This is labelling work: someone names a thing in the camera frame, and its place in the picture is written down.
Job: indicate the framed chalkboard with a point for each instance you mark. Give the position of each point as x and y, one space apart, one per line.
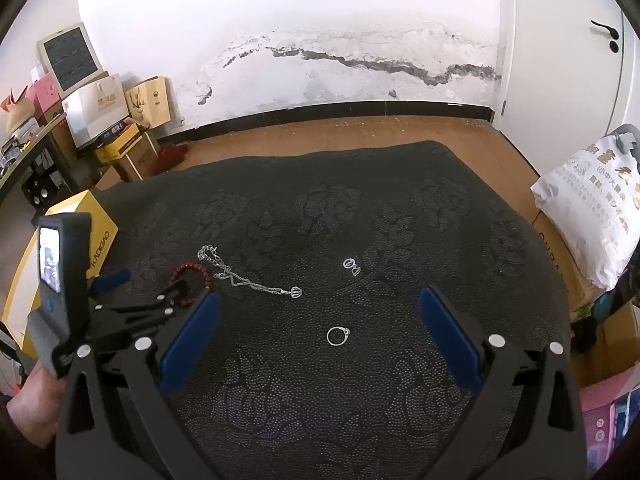
70 55

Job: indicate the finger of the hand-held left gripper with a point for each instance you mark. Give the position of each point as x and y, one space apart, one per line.
150 307
112 280

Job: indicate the dark floral blanket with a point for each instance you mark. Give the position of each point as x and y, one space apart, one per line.
320 410

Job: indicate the black and yellow box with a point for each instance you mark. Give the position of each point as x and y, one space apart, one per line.
112 145

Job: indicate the teal round object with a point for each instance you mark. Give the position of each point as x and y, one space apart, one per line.
606 306

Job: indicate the white printed plastic bag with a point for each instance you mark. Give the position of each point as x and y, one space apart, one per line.
585 210

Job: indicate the beige paper bag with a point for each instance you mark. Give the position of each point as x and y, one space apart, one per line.
152 102

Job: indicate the pink printed box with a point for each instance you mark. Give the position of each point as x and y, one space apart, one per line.
600 420

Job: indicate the black desk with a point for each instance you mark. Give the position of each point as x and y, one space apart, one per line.
30 152

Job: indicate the white paper bag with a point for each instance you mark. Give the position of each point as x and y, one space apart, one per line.
97 105

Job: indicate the black speaker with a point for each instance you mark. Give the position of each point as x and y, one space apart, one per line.
36 190

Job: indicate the white door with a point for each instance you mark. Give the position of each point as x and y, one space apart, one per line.
560 60

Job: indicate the red cloth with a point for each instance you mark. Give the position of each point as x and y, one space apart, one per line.
175 152

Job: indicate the brown cardboard box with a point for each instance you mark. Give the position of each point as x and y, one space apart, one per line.
142 157

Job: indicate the large yellow box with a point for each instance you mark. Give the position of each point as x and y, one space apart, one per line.
100 225

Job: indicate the person's left hand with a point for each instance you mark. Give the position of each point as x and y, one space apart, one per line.
32 400

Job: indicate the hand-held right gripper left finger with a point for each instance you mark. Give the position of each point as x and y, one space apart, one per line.
192 335

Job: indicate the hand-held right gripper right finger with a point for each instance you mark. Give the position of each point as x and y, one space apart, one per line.
447 340

